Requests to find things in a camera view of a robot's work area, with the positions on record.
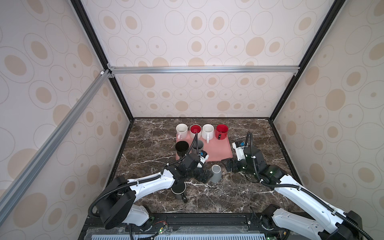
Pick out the grey mug back row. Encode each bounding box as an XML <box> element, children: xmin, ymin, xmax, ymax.
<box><xmin>210</xmin><ymin>165</ymin><xmax>222</xmax><ymax>183</ymax></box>

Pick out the grey mug row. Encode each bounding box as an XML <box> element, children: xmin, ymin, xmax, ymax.
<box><xmin>191</xmin><ymin>140</ymin><xmax>204</xmax><ymax>155</ymax></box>
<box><xmin>210</xmin><ymin>165</ymin><xmax>222</xmax><ymax>183</ymax></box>

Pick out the pink rectangular tray mat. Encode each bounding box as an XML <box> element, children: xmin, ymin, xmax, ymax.
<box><xmin>175</xmin><ymin>133</ymin><xmax>233</xmax><ymax>162</ymax></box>

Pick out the grey mug front row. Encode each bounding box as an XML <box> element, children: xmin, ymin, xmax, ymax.
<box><xmin>191</xmin><ymin>140</ymin><xmax>204</xmax><ymax>155</ymax></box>

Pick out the white mug black handle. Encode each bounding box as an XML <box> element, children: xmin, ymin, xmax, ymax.
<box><xmin>175</xmin><ymin>141</ymin><xmax>190</xmax><ymax>158</ymax></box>

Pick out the pale pink mug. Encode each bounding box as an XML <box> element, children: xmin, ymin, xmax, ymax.
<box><xmin>176</xmin><ymin>124</ymin><xmax>189</xmax><ymax>140</ymax></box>

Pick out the cream mug red inside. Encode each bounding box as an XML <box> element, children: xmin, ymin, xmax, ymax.
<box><xmin>190</xmin><ymin>124</ymin><xmax>202</xmax><ymax>139</ymax></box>

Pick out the white ribbed-bottom mug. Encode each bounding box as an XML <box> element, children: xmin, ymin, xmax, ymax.
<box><xmin>202</xmin><ymin>124</ymin><xmax>215</xmax><ymax>144</ymax></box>

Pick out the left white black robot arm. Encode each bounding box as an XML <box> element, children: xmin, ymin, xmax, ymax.
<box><xmin>88</xmin><ymin>151</ymin><xmax>213</xmax><ymax>232</ymax></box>

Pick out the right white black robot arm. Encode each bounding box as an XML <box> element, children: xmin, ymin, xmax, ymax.
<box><xmin>222</xmin><ymin>142</ymin><xmax>371</xmax><ymax>240</ymax></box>

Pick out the black mug white rim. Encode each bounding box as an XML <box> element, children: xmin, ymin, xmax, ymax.
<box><xmin>171</xmin><ymin>182</ymin><xmax>188</xmax><ymax>203</ymax></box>

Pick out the left slanted aluminium bar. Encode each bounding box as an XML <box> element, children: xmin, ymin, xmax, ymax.
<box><xmin>1</xmin><ymin>69</ymin><xmax>111</xmax><ymax>225</ymax></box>

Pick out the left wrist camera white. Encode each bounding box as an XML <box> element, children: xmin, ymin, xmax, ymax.
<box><xmin>197</xmin><ymin>150</ymin><xmax>209</xmax><ymax>168</ymax></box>

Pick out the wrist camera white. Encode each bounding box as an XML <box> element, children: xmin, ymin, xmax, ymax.
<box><xmin>197</xmin><ymin>150</ymin><xmax>209</xmax><ymax>168</ymax></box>
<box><xmin>232</xmin><ymin>141</ymin><xmax>246</xmax><ymax>161</ymax></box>

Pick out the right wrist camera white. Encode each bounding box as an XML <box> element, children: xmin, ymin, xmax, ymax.
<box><xmin>232</xmin><ymin>141</ymin><xmax>246</xmax><ymax>161</ymax></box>

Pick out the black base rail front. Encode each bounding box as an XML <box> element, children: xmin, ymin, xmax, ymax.
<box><xmin>79</xmin><ymin>212</ymin><xmax>323</xmax><ymax>240</ymax></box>

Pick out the horizontal aluminium frame bar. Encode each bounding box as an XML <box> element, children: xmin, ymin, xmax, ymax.
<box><xmin>110</xmin><ymin>65</ymin><xmax>300</xmax><ymax>75</ymax></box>

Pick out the left black corner post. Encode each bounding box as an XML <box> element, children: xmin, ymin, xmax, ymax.
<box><xmin>70</xmin><ymin>0</ymin><xmax>135</xmax><ymax>122</ymax></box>

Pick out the black corner post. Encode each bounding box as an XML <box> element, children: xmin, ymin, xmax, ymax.
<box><xmin>70</xmin><ymin>0</ymin><xmax>135</xmax><ymax>122</ymax></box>
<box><xmin>270</xmin><ymin>0</ymin><xmax>347</xmax><ymax>123</ymax></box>

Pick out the right black corner post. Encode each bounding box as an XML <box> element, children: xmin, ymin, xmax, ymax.
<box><xmin>270</xmin><ymin>0</ymin><xmax>347</xmax><ymax>123</ymax></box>

